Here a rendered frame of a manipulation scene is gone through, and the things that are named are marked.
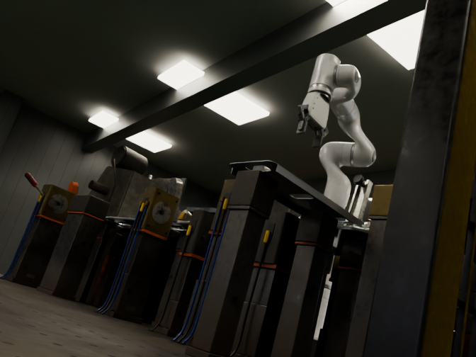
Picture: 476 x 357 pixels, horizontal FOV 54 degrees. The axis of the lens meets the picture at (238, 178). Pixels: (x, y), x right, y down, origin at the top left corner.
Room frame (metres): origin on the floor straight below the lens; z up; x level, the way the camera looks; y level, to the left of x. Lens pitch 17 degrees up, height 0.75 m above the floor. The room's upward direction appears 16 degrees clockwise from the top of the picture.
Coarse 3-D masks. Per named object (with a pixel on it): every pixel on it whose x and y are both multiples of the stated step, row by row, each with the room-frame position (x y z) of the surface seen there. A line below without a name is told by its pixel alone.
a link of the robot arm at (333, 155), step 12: (324, 144) 1.83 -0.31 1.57; (336, 144) 1.79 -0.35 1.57; (348, 144) 1.77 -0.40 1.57; (324, 156) 1.81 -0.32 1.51; (336, 156) 1.79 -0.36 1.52; (348, 156) 1.77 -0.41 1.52; (324, 168) 1.83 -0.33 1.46; (336, 168) 1.79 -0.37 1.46; (336, 180) 1.76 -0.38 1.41; (348, 180) 1.78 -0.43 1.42; (324, 192) 1.80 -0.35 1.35; (336, 192) 1.76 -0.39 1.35; (348, 192) 1.77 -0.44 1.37
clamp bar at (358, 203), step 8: (360, 176) 1.17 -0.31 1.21; (360, 184) 1.18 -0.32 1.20; (368, 184) 1.18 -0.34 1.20; (360, 192) 1.20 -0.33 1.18; (368, 192) 1.18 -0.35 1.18; (352, 200) 1.19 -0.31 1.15; (360, 200) 1.19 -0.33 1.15; (352, 208) 1.19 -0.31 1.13; (360, 208) 1.17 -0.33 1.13; (360, 216) 1.17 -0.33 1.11; (344, 224) 1.19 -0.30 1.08
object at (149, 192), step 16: (144, 192) 1.26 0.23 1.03; (160, 192) 1.24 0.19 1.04; (144, 208) 1.23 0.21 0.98; (160, 208) 1.25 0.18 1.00; (176, 208) 1.28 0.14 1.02; (144, 224) 1.23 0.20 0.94; (160, 224) 1.26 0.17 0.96; (128, 240) 1.25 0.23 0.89; (144, 240) 1.24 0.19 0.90; (160, 240) 1.28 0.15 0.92; (128, 256) 1.23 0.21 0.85; (144, 256) 1.26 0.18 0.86; (128, 272) 1.24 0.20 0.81; (144, 272) 1.27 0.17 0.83; (112, 288) 1.25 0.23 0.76; (128, 288) 1.24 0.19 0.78; (144, 288) 1.27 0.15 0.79; (112, 304) 1.23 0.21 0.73; (128, 304) 1.25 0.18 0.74; (144, 304) 1.28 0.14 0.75; (128, 320) 1.26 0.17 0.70
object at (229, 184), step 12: (228, 180) 0.97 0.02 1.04; (228, 192) 0.96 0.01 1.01; (216, 216) 0.98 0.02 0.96; (216, 228) 0.97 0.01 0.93; (216, 240) 0.96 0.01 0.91; (216, 252) 0.95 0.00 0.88; (204, 264) 0.97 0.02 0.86; (204, 276) 0.96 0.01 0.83; (204, 288) 0.97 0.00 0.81; (192, 300) 0.98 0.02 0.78; (192, 312) 0.98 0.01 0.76; (192, 324) 0.97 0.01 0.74; (180, 336) 0.98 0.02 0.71; (192, 336) 0.96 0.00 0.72
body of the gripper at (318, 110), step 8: (312, 96) 1.38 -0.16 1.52; (320, 96) 1.39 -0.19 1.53; (328, 96) 1.40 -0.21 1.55; (304, 104) 1.40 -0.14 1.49; (312, 104) 1.38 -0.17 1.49; (320, 104) 1.39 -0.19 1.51; (328, 104) 1.43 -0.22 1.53; (304, 112) 1.40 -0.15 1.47; (312, 112) 1.38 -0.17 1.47; (320, 112) 1.40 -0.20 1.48; (328, 112) 1.43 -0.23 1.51; (312, 120) 1.40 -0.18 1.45; (320, 120) 1.41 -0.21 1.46; (312, 128) 1.46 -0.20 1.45
